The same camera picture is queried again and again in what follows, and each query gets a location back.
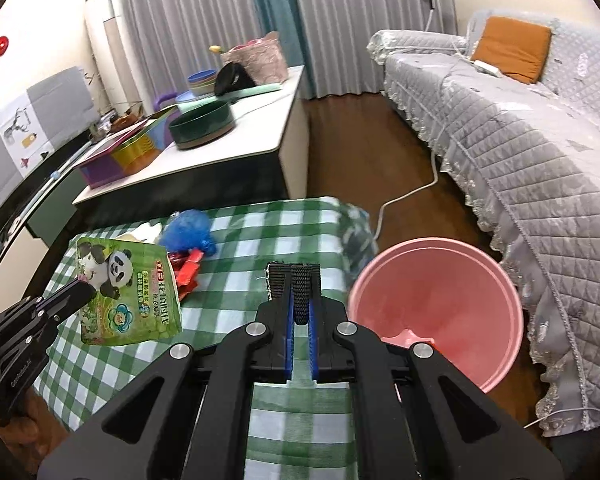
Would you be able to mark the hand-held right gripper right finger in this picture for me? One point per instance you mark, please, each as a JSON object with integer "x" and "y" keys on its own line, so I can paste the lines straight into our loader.
{"x": 313, "y": 350}

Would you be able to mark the pink woven basket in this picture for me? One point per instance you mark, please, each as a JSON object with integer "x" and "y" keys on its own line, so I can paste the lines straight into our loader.
{"x": 260, "y": 57}

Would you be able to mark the blue plastic bag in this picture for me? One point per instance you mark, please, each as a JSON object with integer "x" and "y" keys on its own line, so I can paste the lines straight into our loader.
{"x": 190, "y": 230}

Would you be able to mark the green checkered tablecloth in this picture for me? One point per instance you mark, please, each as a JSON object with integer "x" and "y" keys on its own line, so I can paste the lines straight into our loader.
{"x": 260, "y": 240}

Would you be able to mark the red and white carton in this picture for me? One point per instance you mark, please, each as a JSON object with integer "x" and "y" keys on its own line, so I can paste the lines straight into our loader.
{"x": 188, "y": 277}

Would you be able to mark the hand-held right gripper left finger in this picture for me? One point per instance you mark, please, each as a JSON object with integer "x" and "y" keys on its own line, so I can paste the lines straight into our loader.
{"x": 290, "y": 310}

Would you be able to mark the teal curtain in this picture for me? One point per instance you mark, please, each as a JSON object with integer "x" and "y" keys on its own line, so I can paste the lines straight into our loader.
{"x": 275, "y": 15}

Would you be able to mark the yellow knob item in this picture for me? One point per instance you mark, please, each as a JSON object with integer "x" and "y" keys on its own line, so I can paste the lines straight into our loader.
{"x": 215, "y": 49}

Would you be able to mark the orange cushion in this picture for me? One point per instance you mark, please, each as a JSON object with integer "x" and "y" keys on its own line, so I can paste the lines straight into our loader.
{"x": 512, "y": 47}

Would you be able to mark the white power strip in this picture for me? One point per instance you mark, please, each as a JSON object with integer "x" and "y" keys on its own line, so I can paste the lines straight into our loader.
{"x": 486, "y": 67}

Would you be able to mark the green panda tissue packet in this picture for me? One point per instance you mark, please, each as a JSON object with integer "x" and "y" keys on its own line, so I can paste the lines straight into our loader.
{"x": 130, "y": 305}

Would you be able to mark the grey curtain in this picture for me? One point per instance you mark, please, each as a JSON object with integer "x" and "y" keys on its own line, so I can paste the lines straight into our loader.
{"x": 360, "y": 20}
{"x": 180, "y": 15}

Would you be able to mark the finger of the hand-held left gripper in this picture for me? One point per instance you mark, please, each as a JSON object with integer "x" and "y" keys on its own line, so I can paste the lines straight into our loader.
{"x": 70, "y": 297}

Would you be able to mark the black bag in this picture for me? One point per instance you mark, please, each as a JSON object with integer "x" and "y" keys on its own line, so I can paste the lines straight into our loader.
{"x": 232, "y": 80}

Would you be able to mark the television with grey cover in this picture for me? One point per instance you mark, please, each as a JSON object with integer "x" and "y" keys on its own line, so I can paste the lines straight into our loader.
{"x": 35, "y": 125}

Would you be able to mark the pink plastic basin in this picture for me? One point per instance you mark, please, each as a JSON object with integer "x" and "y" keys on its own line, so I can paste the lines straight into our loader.
{"x": 455, "y": 300}

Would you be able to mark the colourful striped storage box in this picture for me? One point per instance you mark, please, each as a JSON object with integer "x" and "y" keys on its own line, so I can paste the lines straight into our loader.
{"x": 125, "y": 155}

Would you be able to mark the light green board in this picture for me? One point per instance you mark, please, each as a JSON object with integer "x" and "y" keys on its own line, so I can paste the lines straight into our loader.
{"x": 255, "y": 91}

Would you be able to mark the brown tea set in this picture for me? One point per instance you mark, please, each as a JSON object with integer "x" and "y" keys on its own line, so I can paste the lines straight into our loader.
{"x": 122, "y": 121}

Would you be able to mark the sofa with grey quilted cover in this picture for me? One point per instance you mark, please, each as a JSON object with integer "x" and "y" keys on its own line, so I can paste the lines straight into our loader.
{"x": 520, "y": 160}

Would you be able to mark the television cabinet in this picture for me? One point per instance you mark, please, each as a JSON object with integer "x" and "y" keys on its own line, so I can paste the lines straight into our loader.
{"x": 45, "y": 205}

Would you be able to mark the white coffee table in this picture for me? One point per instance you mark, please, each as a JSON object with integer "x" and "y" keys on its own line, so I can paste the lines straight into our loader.
{"x": 260, "y": 140}

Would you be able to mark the dark green round basin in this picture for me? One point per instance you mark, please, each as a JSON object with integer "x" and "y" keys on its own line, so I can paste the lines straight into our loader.
{"x": 202, "y": 125}

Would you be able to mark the stack of blue bowls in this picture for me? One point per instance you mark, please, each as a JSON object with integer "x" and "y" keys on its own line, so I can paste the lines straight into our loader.
{"x": 202, "y": 82}

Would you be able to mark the white tissue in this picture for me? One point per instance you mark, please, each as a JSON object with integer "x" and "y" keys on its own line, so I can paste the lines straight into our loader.
{"x": 142, "y": 232}

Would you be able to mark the white standing air conditioner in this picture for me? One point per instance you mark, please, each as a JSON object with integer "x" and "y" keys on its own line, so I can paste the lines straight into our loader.
{"x": 110, "y": 45}

